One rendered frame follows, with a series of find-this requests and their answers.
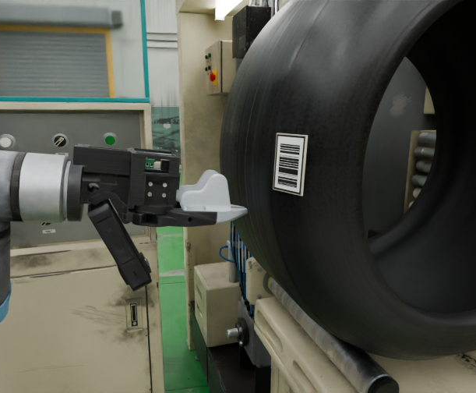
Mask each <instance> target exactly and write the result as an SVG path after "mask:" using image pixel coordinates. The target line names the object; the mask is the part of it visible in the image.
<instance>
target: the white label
mask: <svg viewBox="0 0 476 393"><path fill-rule="evenodd" d="M307 143H308V136H307V135H298V134H287V133H277V139H276V151H275V163H274V174H273V189H275V190H279V191H282V192H285V193H292V194H295V195H299V196H303V189H304V179H305V162H306V152H307Z"/></svg>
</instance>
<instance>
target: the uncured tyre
mask: <svg viewBox="0 0 476 393"><path fill-rule="evenodd" d="M404 57H407V58H408V59H409V60H410V61H411V62H412V64H413V65H414V66H415V67H416V69H417V70H418V71H419V72H420V74H421V76H422V78H423V80H424V81H425V83H426V85H427V88H428V90H429V93H430V95H431V98H432V103H433V106H434V110H435V122H436V140H435V152H434V156H433V160H432V165H431V168H430V171H429V173H428V177H427V179H426V180H425V184H424V185H423V187H422V189H421V192H420V193H419V194H418V196H417V198H416V199H415V201H414V202H413V204H412V205H411V206H410V207H409V208H408V210H407V211H406V212H405V213H404V214H403V215H402V216H401V217H400V218H399V219H398V220H397V221H396V222H395V223H394V224H392V225H391V226H390V227H389V228H387V229H386V230H384V231H383V232H381V233H379V234H378V235H375V236H373V237H372V238H370V239H367V235H366V231H365V223H364V218H363V210H362V176H363V168H364V161H365V152H366V148H367V144H368V138H369V134H370V132H371V128H372V124H373V121H374V118H375V116H376V112H377V110H378V107H379V104H380V102H381V100H382V98H383V95H384V93H385V91H386V88H387V87H388V85H389V83H390V81H391V79H392V77H393V75H394V73H395V72H396V70H397V68H398V66H399V65H400V63H401V62H402V61H403V59H404ZM277 133H287V134H298V135H307V136H308V143H307V152H306V162H305V179H304V189H303V196H299V195H295V194H292V193H285V192H282V191H279V190H275V189H273V174H274V163H275V151H276V139H277ZM220 174H221V175H223V176H224V177H225V178H226V179H227V185H228V191H229V197H230V203H231V204H233V205H237V206H241V207H245V208H247V210H248V213H247V214H245V215H243V216H241V217H240V218H237V219H235V220H233V224H234V226H235V228H236V230H237V232H238V234H239V236H240V238H241V240H242V242H243V243H244V244H245V246H246V248H247V249H248V251H249V252H250V253H251V254H252V256H253V257H254V258H255V260H256V261H257V262H258V263H259V264H260V265H261V267H262V268H263V269H264V270H265V271H266V272H267V273H268V274H269V275H270V276H271V277H272V278H273V279H274V280H275V282H276V283H277V284H278V285H279V286H280V287H281V288H282V289H283V290H284V291H285V292H286V293H287V294H288V295H289V296H290V297H291V298H292V299H293V300H294V301H295V302H296V303H297V304H298V305H299V306H300V307H301V309H302V310H303V311H304V312H305V313H306V314H307V315H308V316H309V317H310V318H311V319H312V320H314V321H315V322H316V323H317V324H318V325H319V326H320V327H322V328H323V329H325V330H326V331H328V332H329V333H330V334H332V335H334V336H336V337H337V338H339V339H341V340H343V341H345V342H347V343H350V344H352V345H354V346H356V347H358V348H360V349H363V350H365V351H367V352H370V353H373V354H376V355H378V356H383V357H386V358H391V359H402V360H427V359H438V358H443V357H447V356H453V355H456V354H461V353H465V352H471V351H474V350H476V0H290V1H289V3H287V4H286V5H285V6H284V7H283V8H282V9H280V10H279V11H278V12H277V13H276V14H275V15H274V17H273V18H272V19H271V20H270V21H269V22H268V23H267V25H265V26H264V28H263V29H262V30H261V32H260V33H259V35H258V36H257V37H256V39H255V40H254V41H253V43H252V45H251V46H250V48H249V50H248V51H247V53H246V54H245V57H244V58H243V60H242V63H241V65H240V66H239V68H238V71H237V73H236V75H235V78H234V81H233V83H232V85H231V89H230V92H229V95H228V97H227V102H226V105H225V109H224V116H223V121H222V126H221V132H220Z"/></svg>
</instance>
